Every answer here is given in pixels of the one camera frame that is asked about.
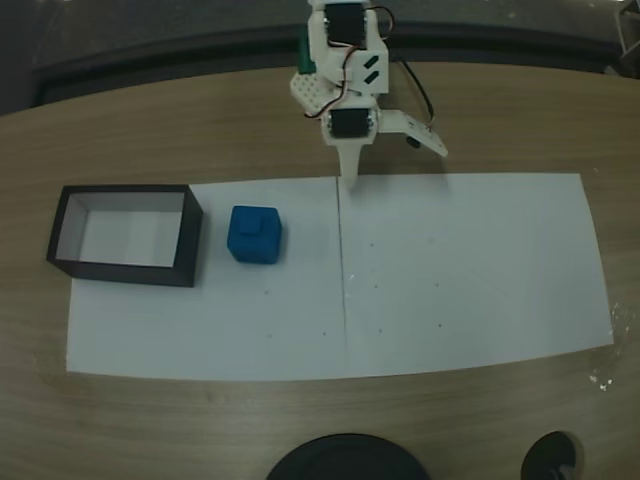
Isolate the large black round object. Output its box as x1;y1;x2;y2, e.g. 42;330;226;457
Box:
264;433;432;480

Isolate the small black round object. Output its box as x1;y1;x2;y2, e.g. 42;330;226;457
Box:
519;431;587;480

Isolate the grey metal frame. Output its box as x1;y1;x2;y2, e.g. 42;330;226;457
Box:
613;0;640;77

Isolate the black camera cable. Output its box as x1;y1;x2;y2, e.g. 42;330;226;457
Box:
388;57;437;133

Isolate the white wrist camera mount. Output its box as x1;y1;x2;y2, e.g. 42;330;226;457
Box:
378;108;450;158

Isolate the white paper sheet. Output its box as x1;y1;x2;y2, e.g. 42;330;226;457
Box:
66;177;348;383
336;172;616;379

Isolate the green clamp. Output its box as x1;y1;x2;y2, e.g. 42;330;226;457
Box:
298;27;318;75

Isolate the blue cube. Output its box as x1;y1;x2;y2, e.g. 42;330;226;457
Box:
226;205;286;265

